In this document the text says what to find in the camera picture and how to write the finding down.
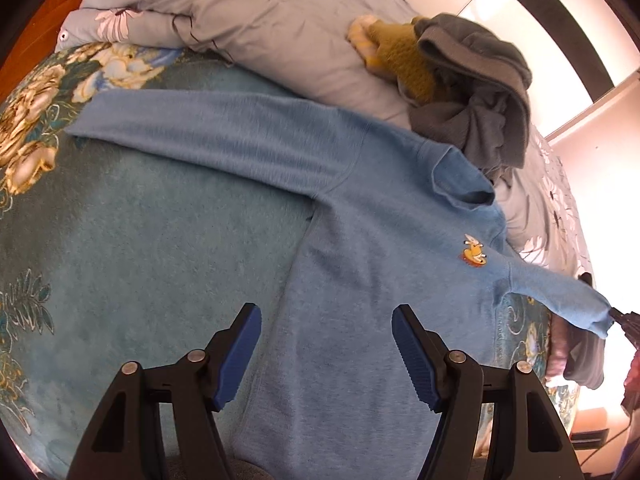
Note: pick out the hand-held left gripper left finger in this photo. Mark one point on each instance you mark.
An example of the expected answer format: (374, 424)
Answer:
(239, 355)

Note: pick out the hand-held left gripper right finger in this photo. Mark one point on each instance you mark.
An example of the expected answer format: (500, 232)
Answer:
(415, 355)

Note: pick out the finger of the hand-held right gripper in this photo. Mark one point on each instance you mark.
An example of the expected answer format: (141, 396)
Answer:
(627, 322)

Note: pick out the blue sweater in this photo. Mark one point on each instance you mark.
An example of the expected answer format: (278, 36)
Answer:
(360, 260)

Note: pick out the dark grey folded cloth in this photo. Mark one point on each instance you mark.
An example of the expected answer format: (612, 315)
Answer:
(585, 357)

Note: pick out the teal floral blanket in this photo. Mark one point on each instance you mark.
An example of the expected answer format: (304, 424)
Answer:
(125, 240)

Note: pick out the grey garment pile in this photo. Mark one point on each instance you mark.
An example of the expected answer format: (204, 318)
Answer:
(480, 95)

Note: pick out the yellow-green knitted garment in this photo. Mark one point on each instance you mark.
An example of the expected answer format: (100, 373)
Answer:
(407, 55)

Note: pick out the orange striped cloth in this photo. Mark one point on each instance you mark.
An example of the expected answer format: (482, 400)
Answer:
(361, 35)

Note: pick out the grey floral duvet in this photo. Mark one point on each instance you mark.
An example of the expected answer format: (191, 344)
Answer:
(260, 15)

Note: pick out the wooden headboard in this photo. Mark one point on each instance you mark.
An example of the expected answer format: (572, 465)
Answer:
(55, 7)

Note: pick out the dark window frame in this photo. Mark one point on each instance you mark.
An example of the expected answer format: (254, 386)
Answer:
(565, 25)

